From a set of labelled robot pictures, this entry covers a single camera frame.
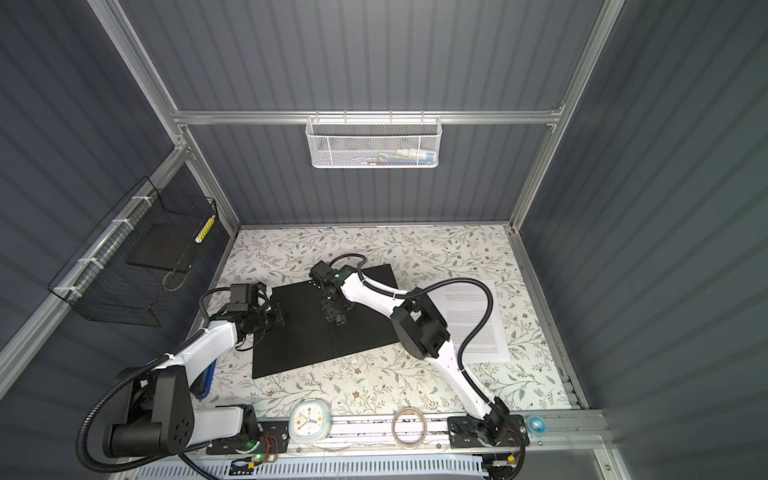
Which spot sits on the yellow marker pen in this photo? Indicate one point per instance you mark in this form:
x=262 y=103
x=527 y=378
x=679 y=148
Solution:
x=205 y=229

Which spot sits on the white printed paper files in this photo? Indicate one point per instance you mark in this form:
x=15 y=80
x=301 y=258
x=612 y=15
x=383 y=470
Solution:
x=463 y=306

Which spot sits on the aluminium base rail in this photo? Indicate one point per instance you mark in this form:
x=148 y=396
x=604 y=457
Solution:
x=566 y=429

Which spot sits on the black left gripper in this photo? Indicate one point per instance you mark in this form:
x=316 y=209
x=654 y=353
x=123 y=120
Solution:
x=279 y=321

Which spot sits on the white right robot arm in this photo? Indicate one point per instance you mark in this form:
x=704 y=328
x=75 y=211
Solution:
x=422 y=331

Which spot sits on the blue folder with black inside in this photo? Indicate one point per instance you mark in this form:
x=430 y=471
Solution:
x=308 y=338

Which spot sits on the black foam pad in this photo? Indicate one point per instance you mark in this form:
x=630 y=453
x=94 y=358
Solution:
x=169 y=248

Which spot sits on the black wire basket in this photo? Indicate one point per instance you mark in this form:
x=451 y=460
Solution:
x=133 y=271

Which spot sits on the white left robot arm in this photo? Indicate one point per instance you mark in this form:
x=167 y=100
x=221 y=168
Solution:
x=154 y=415

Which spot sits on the white square clock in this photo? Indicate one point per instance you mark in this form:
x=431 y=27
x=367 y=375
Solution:
x=310 y=421

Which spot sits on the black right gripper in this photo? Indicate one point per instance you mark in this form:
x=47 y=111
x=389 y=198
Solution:
x=329 y=312

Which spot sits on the white ventilated cable duct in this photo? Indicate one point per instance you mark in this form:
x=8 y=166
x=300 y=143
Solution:
x=433 y=466

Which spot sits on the blue tape roll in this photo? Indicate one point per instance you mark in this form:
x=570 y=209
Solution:
x=536 y=426

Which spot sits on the white wire mesh basket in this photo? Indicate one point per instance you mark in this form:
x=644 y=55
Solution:
x=387 y=145

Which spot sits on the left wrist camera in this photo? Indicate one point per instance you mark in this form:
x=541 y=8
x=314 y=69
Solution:
x=262 y=297

